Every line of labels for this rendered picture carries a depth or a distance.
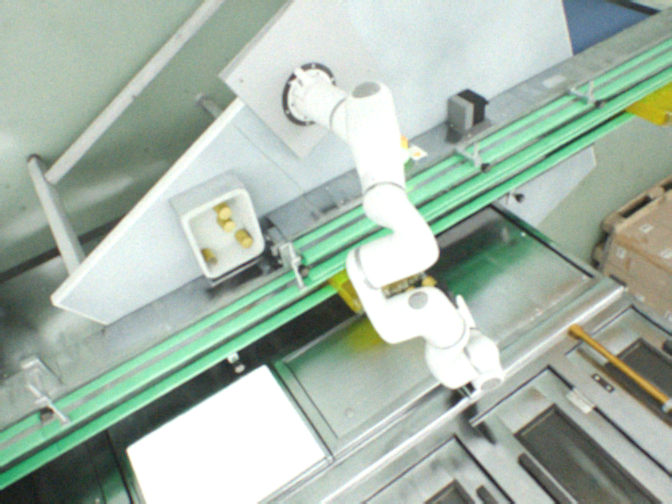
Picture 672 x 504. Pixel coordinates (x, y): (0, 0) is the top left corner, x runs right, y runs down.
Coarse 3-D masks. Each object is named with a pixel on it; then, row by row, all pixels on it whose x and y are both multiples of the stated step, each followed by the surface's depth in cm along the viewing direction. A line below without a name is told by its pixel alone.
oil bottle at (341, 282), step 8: (344, 272) 149; (328, 280) 153; (336, 280) 148; (344, 280) 147; (336, 288) 150; (344, 288) 145; (352, 288) 145; (344, 296) 147; (352, 296) 143; (352, 304) 144; (360, 304) 142; (360, 312) 144
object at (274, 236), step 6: (276, 228) 146; (270, 234) 145; (276, 234) 144; (270, 240) 146; (276, 240) 143; (282, 240) 143; (276, 246) 143; (276, 252) 146; (276, 258) 151; (282, 258) 146; (282, 264) 148; (288, 264) 148
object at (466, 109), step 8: (456, 96) 164; (464, 96) 164; (472, 96) 163; (480, 96) 162; (448, 104) 165; (456, 104) 162; (464, 104) 161; (472, 104) 160; (480, 104) 162; (448, 112) 167; (456, 112) 164; (464, 112) 161; (472, 112) 162; (480, 112) 164; (448, 120) 169; (456, 120) 166; (464, 120) 163; (472, 120) 164; (480, 120) 166; (464, 128) 164
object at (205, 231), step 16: (240, 192) 131; (208, 208) 129; (240, 208) 141; (192, 224) 138; (208, 224) 140; (240, 224) 146; (256, 224) 140; (192, 240) 131; (208, 240) 143; (224, 240) 146; (256, 240) 146; (224, 256) 145; (240, 256) 145; (208, 272) 140; (224, 272) 143
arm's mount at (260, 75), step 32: (288, 0) 120; (320, 0) 122; (288, 32) 121; (320, 32) 126; (352, 32) 131; (256, 64) 121; (288, 64) 126; (320, 64) 130; (352, 64) 136; (256, 96) 125; (288, 128) 135; (320, 128) 141
